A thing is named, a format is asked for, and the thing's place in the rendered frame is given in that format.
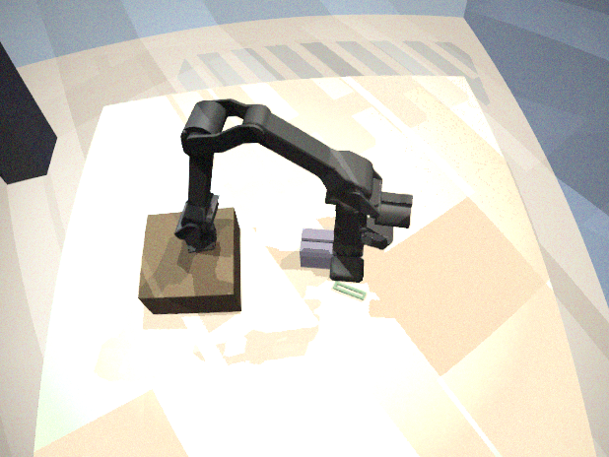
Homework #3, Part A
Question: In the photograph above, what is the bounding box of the green rectangular frame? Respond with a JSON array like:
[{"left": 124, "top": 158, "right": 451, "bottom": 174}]
[{"left": 333, "top": 281, "right": 367, "bottom": 300}]

